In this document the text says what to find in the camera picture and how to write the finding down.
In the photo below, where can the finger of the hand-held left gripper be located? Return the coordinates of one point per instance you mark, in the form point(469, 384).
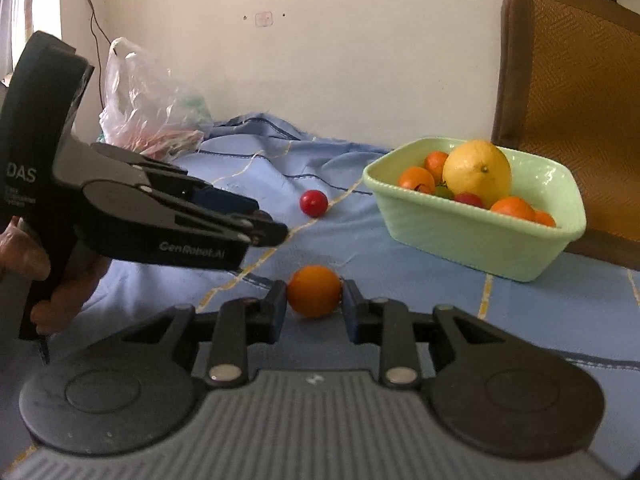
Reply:
point(220, 199)
point(250, 227)

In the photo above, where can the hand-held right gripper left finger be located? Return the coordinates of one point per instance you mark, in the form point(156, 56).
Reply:
point(279, 307)

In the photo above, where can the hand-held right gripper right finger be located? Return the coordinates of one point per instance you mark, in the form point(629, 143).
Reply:
point(350, 310)

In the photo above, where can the small red tomato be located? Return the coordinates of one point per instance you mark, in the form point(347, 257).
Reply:
point(313, 203)

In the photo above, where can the light green plastic basin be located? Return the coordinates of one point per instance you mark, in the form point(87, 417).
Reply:
point(465, 240)

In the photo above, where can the small orange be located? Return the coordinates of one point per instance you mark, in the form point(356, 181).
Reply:
point(416, 180)
point(545, 218)
point(436, 162)

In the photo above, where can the large yellow citrus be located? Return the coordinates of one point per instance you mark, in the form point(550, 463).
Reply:
point(477, 172)

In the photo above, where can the person's left hand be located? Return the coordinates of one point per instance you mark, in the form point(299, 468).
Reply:
point(75, 285)

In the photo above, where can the blue striped bed sheet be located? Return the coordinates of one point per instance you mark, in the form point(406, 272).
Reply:
point(425, 320)

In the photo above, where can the clear plastic bag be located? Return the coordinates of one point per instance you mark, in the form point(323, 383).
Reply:
point(145, 105)

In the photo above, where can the window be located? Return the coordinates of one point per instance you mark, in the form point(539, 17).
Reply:
point(30, 10)

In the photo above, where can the brown chair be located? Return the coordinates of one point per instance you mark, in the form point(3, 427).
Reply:
point(575, 85)

